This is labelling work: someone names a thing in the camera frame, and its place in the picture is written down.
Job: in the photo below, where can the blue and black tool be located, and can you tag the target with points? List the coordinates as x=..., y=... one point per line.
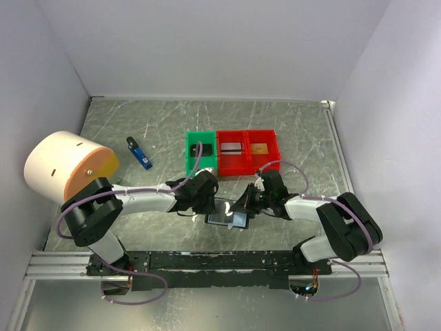
x=138, y=153

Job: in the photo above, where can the aluminium rail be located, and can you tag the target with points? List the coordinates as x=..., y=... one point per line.
x=73, y=265

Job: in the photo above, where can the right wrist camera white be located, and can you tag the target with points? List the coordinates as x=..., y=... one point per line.
x=259, y=184

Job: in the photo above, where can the green bin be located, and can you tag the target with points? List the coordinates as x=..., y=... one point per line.
x=193, y=137

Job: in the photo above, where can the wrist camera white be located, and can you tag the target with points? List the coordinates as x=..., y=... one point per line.
x=259, y=184
x=211, y=170

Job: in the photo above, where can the red bin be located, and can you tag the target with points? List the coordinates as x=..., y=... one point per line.
x=233, y=165
x=263, y=136

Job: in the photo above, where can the red bin right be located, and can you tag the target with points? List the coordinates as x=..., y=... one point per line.
x=263, y=136

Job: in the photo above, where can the black card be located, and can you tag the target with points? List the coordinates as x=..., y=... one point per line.
x=207, y=150

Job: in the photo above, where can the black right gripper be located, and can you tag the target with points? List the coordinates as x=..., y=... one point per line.
x=244, y=203

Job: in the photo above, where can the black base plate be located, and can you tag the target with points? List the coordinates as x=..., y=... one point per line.
x=268, y=268

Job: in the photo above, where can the white and orange cylinder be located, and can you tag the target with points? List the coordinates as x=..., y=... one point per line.
x=63, y=163

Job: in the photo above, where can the silver VIP card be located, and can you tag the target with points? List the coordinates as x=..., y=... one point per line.
x=231, y=148

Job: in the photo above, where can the gold VIP card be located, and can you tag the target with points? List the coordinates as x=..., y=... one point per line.
x=258, y=148

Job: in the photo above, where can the red bin left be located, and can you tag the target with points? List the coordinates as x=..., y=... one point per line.
x=233, y=165

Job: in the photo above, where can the black leather card holder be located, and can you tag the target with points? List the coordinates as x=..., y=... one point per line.
x=223, y=215

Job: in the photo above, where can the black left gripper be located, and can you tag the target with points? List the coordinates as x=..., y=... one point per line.
x=209, y=207

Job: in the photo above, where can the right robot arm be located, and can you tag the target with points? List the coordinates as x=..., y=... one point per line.
x=349, y=230

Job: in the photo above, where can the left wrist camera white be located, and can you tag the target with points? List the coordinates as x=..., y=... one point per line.
x=211, y=170

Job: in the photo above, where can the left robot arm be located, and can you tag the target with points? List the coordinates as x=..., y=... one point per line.
x=91, y=213

